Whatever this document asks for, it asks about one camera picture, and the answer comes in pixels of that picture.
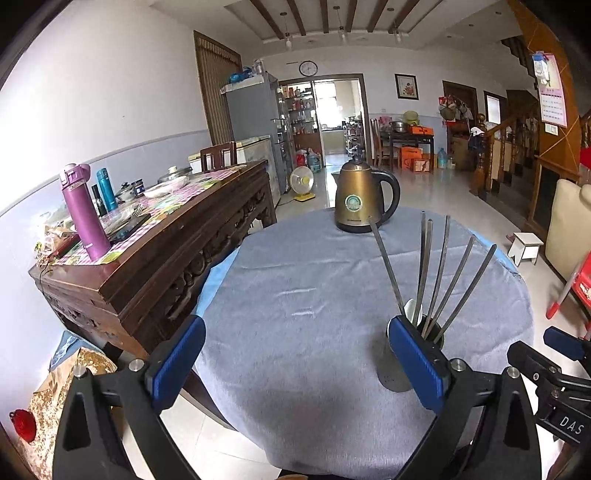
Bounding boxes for wall calendar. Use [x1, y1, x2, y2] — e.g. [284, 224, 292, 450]
[532, 51, 568, 127]

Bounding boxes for white spoon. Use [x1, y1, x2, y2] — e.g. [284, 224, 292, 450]
[404, 299, 417, 324]

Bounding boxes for purple thermos bottle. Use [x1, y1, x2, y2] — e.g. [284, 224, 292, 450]
[59, 163, 110, 261]

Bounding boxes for dark carved wooden sideboard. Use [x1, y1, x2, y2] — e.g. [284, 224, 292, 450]
[29, 161, 276, 360]

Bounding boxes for small white stool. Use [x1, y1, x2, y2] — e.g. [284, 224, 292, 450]
[508, 232, 544, 267]

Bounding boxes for framed wall picture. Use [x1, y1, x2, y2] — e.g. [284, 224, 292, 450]
[394, 74, 419, 100]

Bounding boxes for white chest freezer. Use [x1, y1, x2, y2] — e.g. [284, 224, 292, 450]
[187, 134, 283, 195]

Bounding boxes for gold electric kettle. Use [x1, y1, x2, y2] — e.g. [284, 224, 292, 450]
[335, 156, 401, 233]

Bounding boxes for dark chopstick four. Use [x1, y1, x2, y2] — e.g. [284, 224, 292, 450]
[422, 214, 451, 338]

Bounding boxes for red round object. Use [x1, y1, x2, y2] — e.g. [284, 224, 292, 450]
[9, 409, 37, 443]

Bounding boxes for teal thermos bottle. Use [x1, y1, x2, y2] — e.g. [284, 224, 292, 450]
[96, 168, 118, 212]

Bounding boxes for dark wooden chair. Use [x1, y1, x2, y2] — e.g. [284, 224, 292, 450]
[200, 141, 238, 172]

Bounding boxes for grey table cloth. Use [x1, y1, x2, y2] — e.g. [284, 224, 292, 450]
[193, 206, 536, 480]

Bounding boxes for grey utensil holder cup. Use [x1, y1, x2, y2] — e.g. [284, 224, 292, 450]
[377, 315, 445, 395]

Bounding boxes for yellow floor fan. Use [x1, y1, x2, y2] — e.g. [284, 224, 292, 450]
[290, 166, 315, 202]

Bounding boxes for dark chopstick three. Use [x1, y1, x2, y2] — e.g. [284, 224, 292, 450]
[419, 219, 433, 324]

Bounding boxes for dark chopstick five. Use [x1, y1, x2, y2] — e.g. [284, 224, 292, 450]
[423, 235, 476, 339]

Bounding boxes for dark chopstick two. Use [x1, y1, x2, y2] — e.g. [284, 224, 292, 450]
[413, 211, 427, 326]

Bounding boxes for dark chopstick six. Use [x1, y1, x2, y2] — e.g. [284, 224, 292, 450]
[433, 243, 497, 344]

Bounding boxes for wooden staircase railing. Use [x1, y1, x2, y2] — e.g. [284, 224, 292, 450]
[468, 109, 539, 199]

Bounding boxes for gold patterned bag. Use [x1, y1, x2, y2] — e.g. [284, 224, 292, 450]
[17, 347, 117, 479]

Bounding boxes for dark side table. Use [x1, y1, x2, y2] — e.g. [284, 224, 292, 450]
[380, 122, 436, 172]

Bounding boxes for dark chopstick one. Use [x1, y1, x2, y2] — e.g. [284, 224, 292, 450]
[369, 217, 406, 317]

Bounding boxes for round wall clock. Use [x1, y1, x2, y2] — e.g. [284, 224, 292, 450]
[298, 60, 318, 77]

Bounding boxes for grey refrigerator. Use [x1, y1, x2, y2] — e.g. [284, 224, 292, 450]
[221, 72, 294, 194]

